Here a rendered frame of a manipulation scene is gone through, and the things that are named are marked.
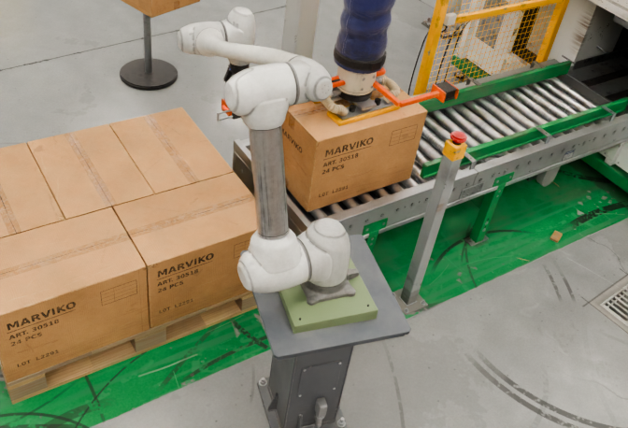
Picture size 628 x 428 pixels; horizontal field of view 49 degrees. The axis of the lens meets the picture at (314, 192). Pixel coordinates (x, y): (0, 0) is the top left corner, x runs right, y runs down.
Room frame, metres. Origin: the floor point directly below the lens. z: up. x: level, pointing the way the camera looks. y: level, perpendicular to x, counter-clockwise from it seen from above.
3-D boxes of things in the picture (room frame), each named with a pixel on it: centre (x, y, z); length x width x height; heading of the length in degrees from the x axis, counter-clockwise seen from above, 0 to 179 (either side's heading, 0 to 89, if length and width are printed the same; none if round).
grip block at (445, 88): (2.67, -0.50, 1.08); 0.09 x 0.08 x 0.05; 39
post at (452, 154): (2.41, -0.56, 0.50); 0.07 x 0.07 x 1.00; 38
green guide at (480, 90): (3.60, -0.83, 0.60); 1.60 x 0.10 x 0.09; 128
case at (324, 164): (2.68, -0.10, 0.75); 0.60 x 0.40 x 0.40; 128
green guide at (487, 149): (3.18, -1.16, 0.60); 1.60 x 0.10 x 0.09; 128
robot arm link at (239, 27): (2.29, 0.37, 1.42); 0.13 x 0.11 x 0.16; 123
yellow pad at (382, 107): (2.61, -0.16, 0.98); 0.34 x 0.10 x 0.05; 129
